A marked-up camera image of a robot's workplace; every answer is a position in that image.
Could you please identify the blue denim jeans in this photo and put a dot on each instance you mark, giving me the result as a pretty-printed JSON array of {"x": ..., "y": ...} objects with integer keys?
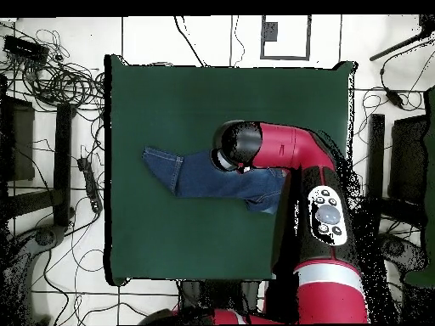
[{"x": 204, "y": 176}]

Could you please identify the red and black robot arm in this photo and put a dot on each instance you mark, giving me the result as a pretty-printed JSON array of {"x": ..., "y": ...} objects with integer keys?
[{"x": 299, "y": 149}]

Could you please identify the black flat panel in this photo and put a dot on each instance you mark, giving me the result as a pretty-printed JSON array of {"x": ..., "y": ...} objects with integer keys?
[
  {"x": 407, "y": 159},
  {"x": 20, "y": 142}
]

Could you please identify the dark green table cloth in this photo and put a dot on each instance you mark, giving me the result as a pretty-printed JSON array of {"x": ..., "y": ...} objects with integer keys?
[{"x": 170, "y": 102}]

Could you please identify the black upright bar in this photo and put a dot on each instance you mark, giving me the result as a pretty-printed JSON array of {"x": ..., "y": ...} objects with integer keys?
[
  {"x": 63, "y": 163},
  {"x": 376, "y": 146}
]

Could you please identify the small grey square patch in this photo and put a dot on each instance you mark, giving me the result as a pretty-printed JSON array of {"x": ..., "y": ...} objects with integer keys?
[{"x": 271, "y": 32}]

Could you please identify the black power strip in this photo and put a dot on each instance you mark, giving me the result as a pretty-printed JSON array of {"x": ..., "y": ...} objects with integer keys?
[{"x": 91, "y": 185}]

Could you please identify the black power adapter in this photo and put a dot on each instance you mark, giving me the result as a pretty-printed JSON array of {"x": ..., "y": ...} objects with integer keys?
[{"x": 394, "y": 97}]

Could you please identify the black wheeled stand base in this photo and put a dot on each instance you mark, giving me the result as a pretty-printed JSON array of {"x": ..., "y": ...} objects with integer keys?
[
  {"x": 46, "y": 237},
  {"x": 407, "y": 254}
]

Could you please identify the green cloth sheet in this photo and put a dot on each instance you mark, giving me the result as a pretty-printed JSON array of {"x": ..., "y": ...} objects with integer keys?
[{"x": 431, "y": 169}]

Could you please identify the black rod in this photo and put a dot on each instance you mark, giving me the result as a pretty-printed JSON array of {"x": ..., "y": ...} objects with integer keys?
[{"x": 390, "y": 50}]

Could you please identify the black electronics box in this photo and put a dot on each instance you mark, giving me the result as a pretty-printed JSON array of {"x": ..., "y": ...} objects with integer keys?
[{"x": 25, "y": 49}]

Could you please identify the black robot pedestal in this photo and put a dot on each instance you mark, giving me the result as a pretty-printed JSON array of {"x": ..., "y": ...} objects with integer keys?
[{"x": 221, "y": 295}]

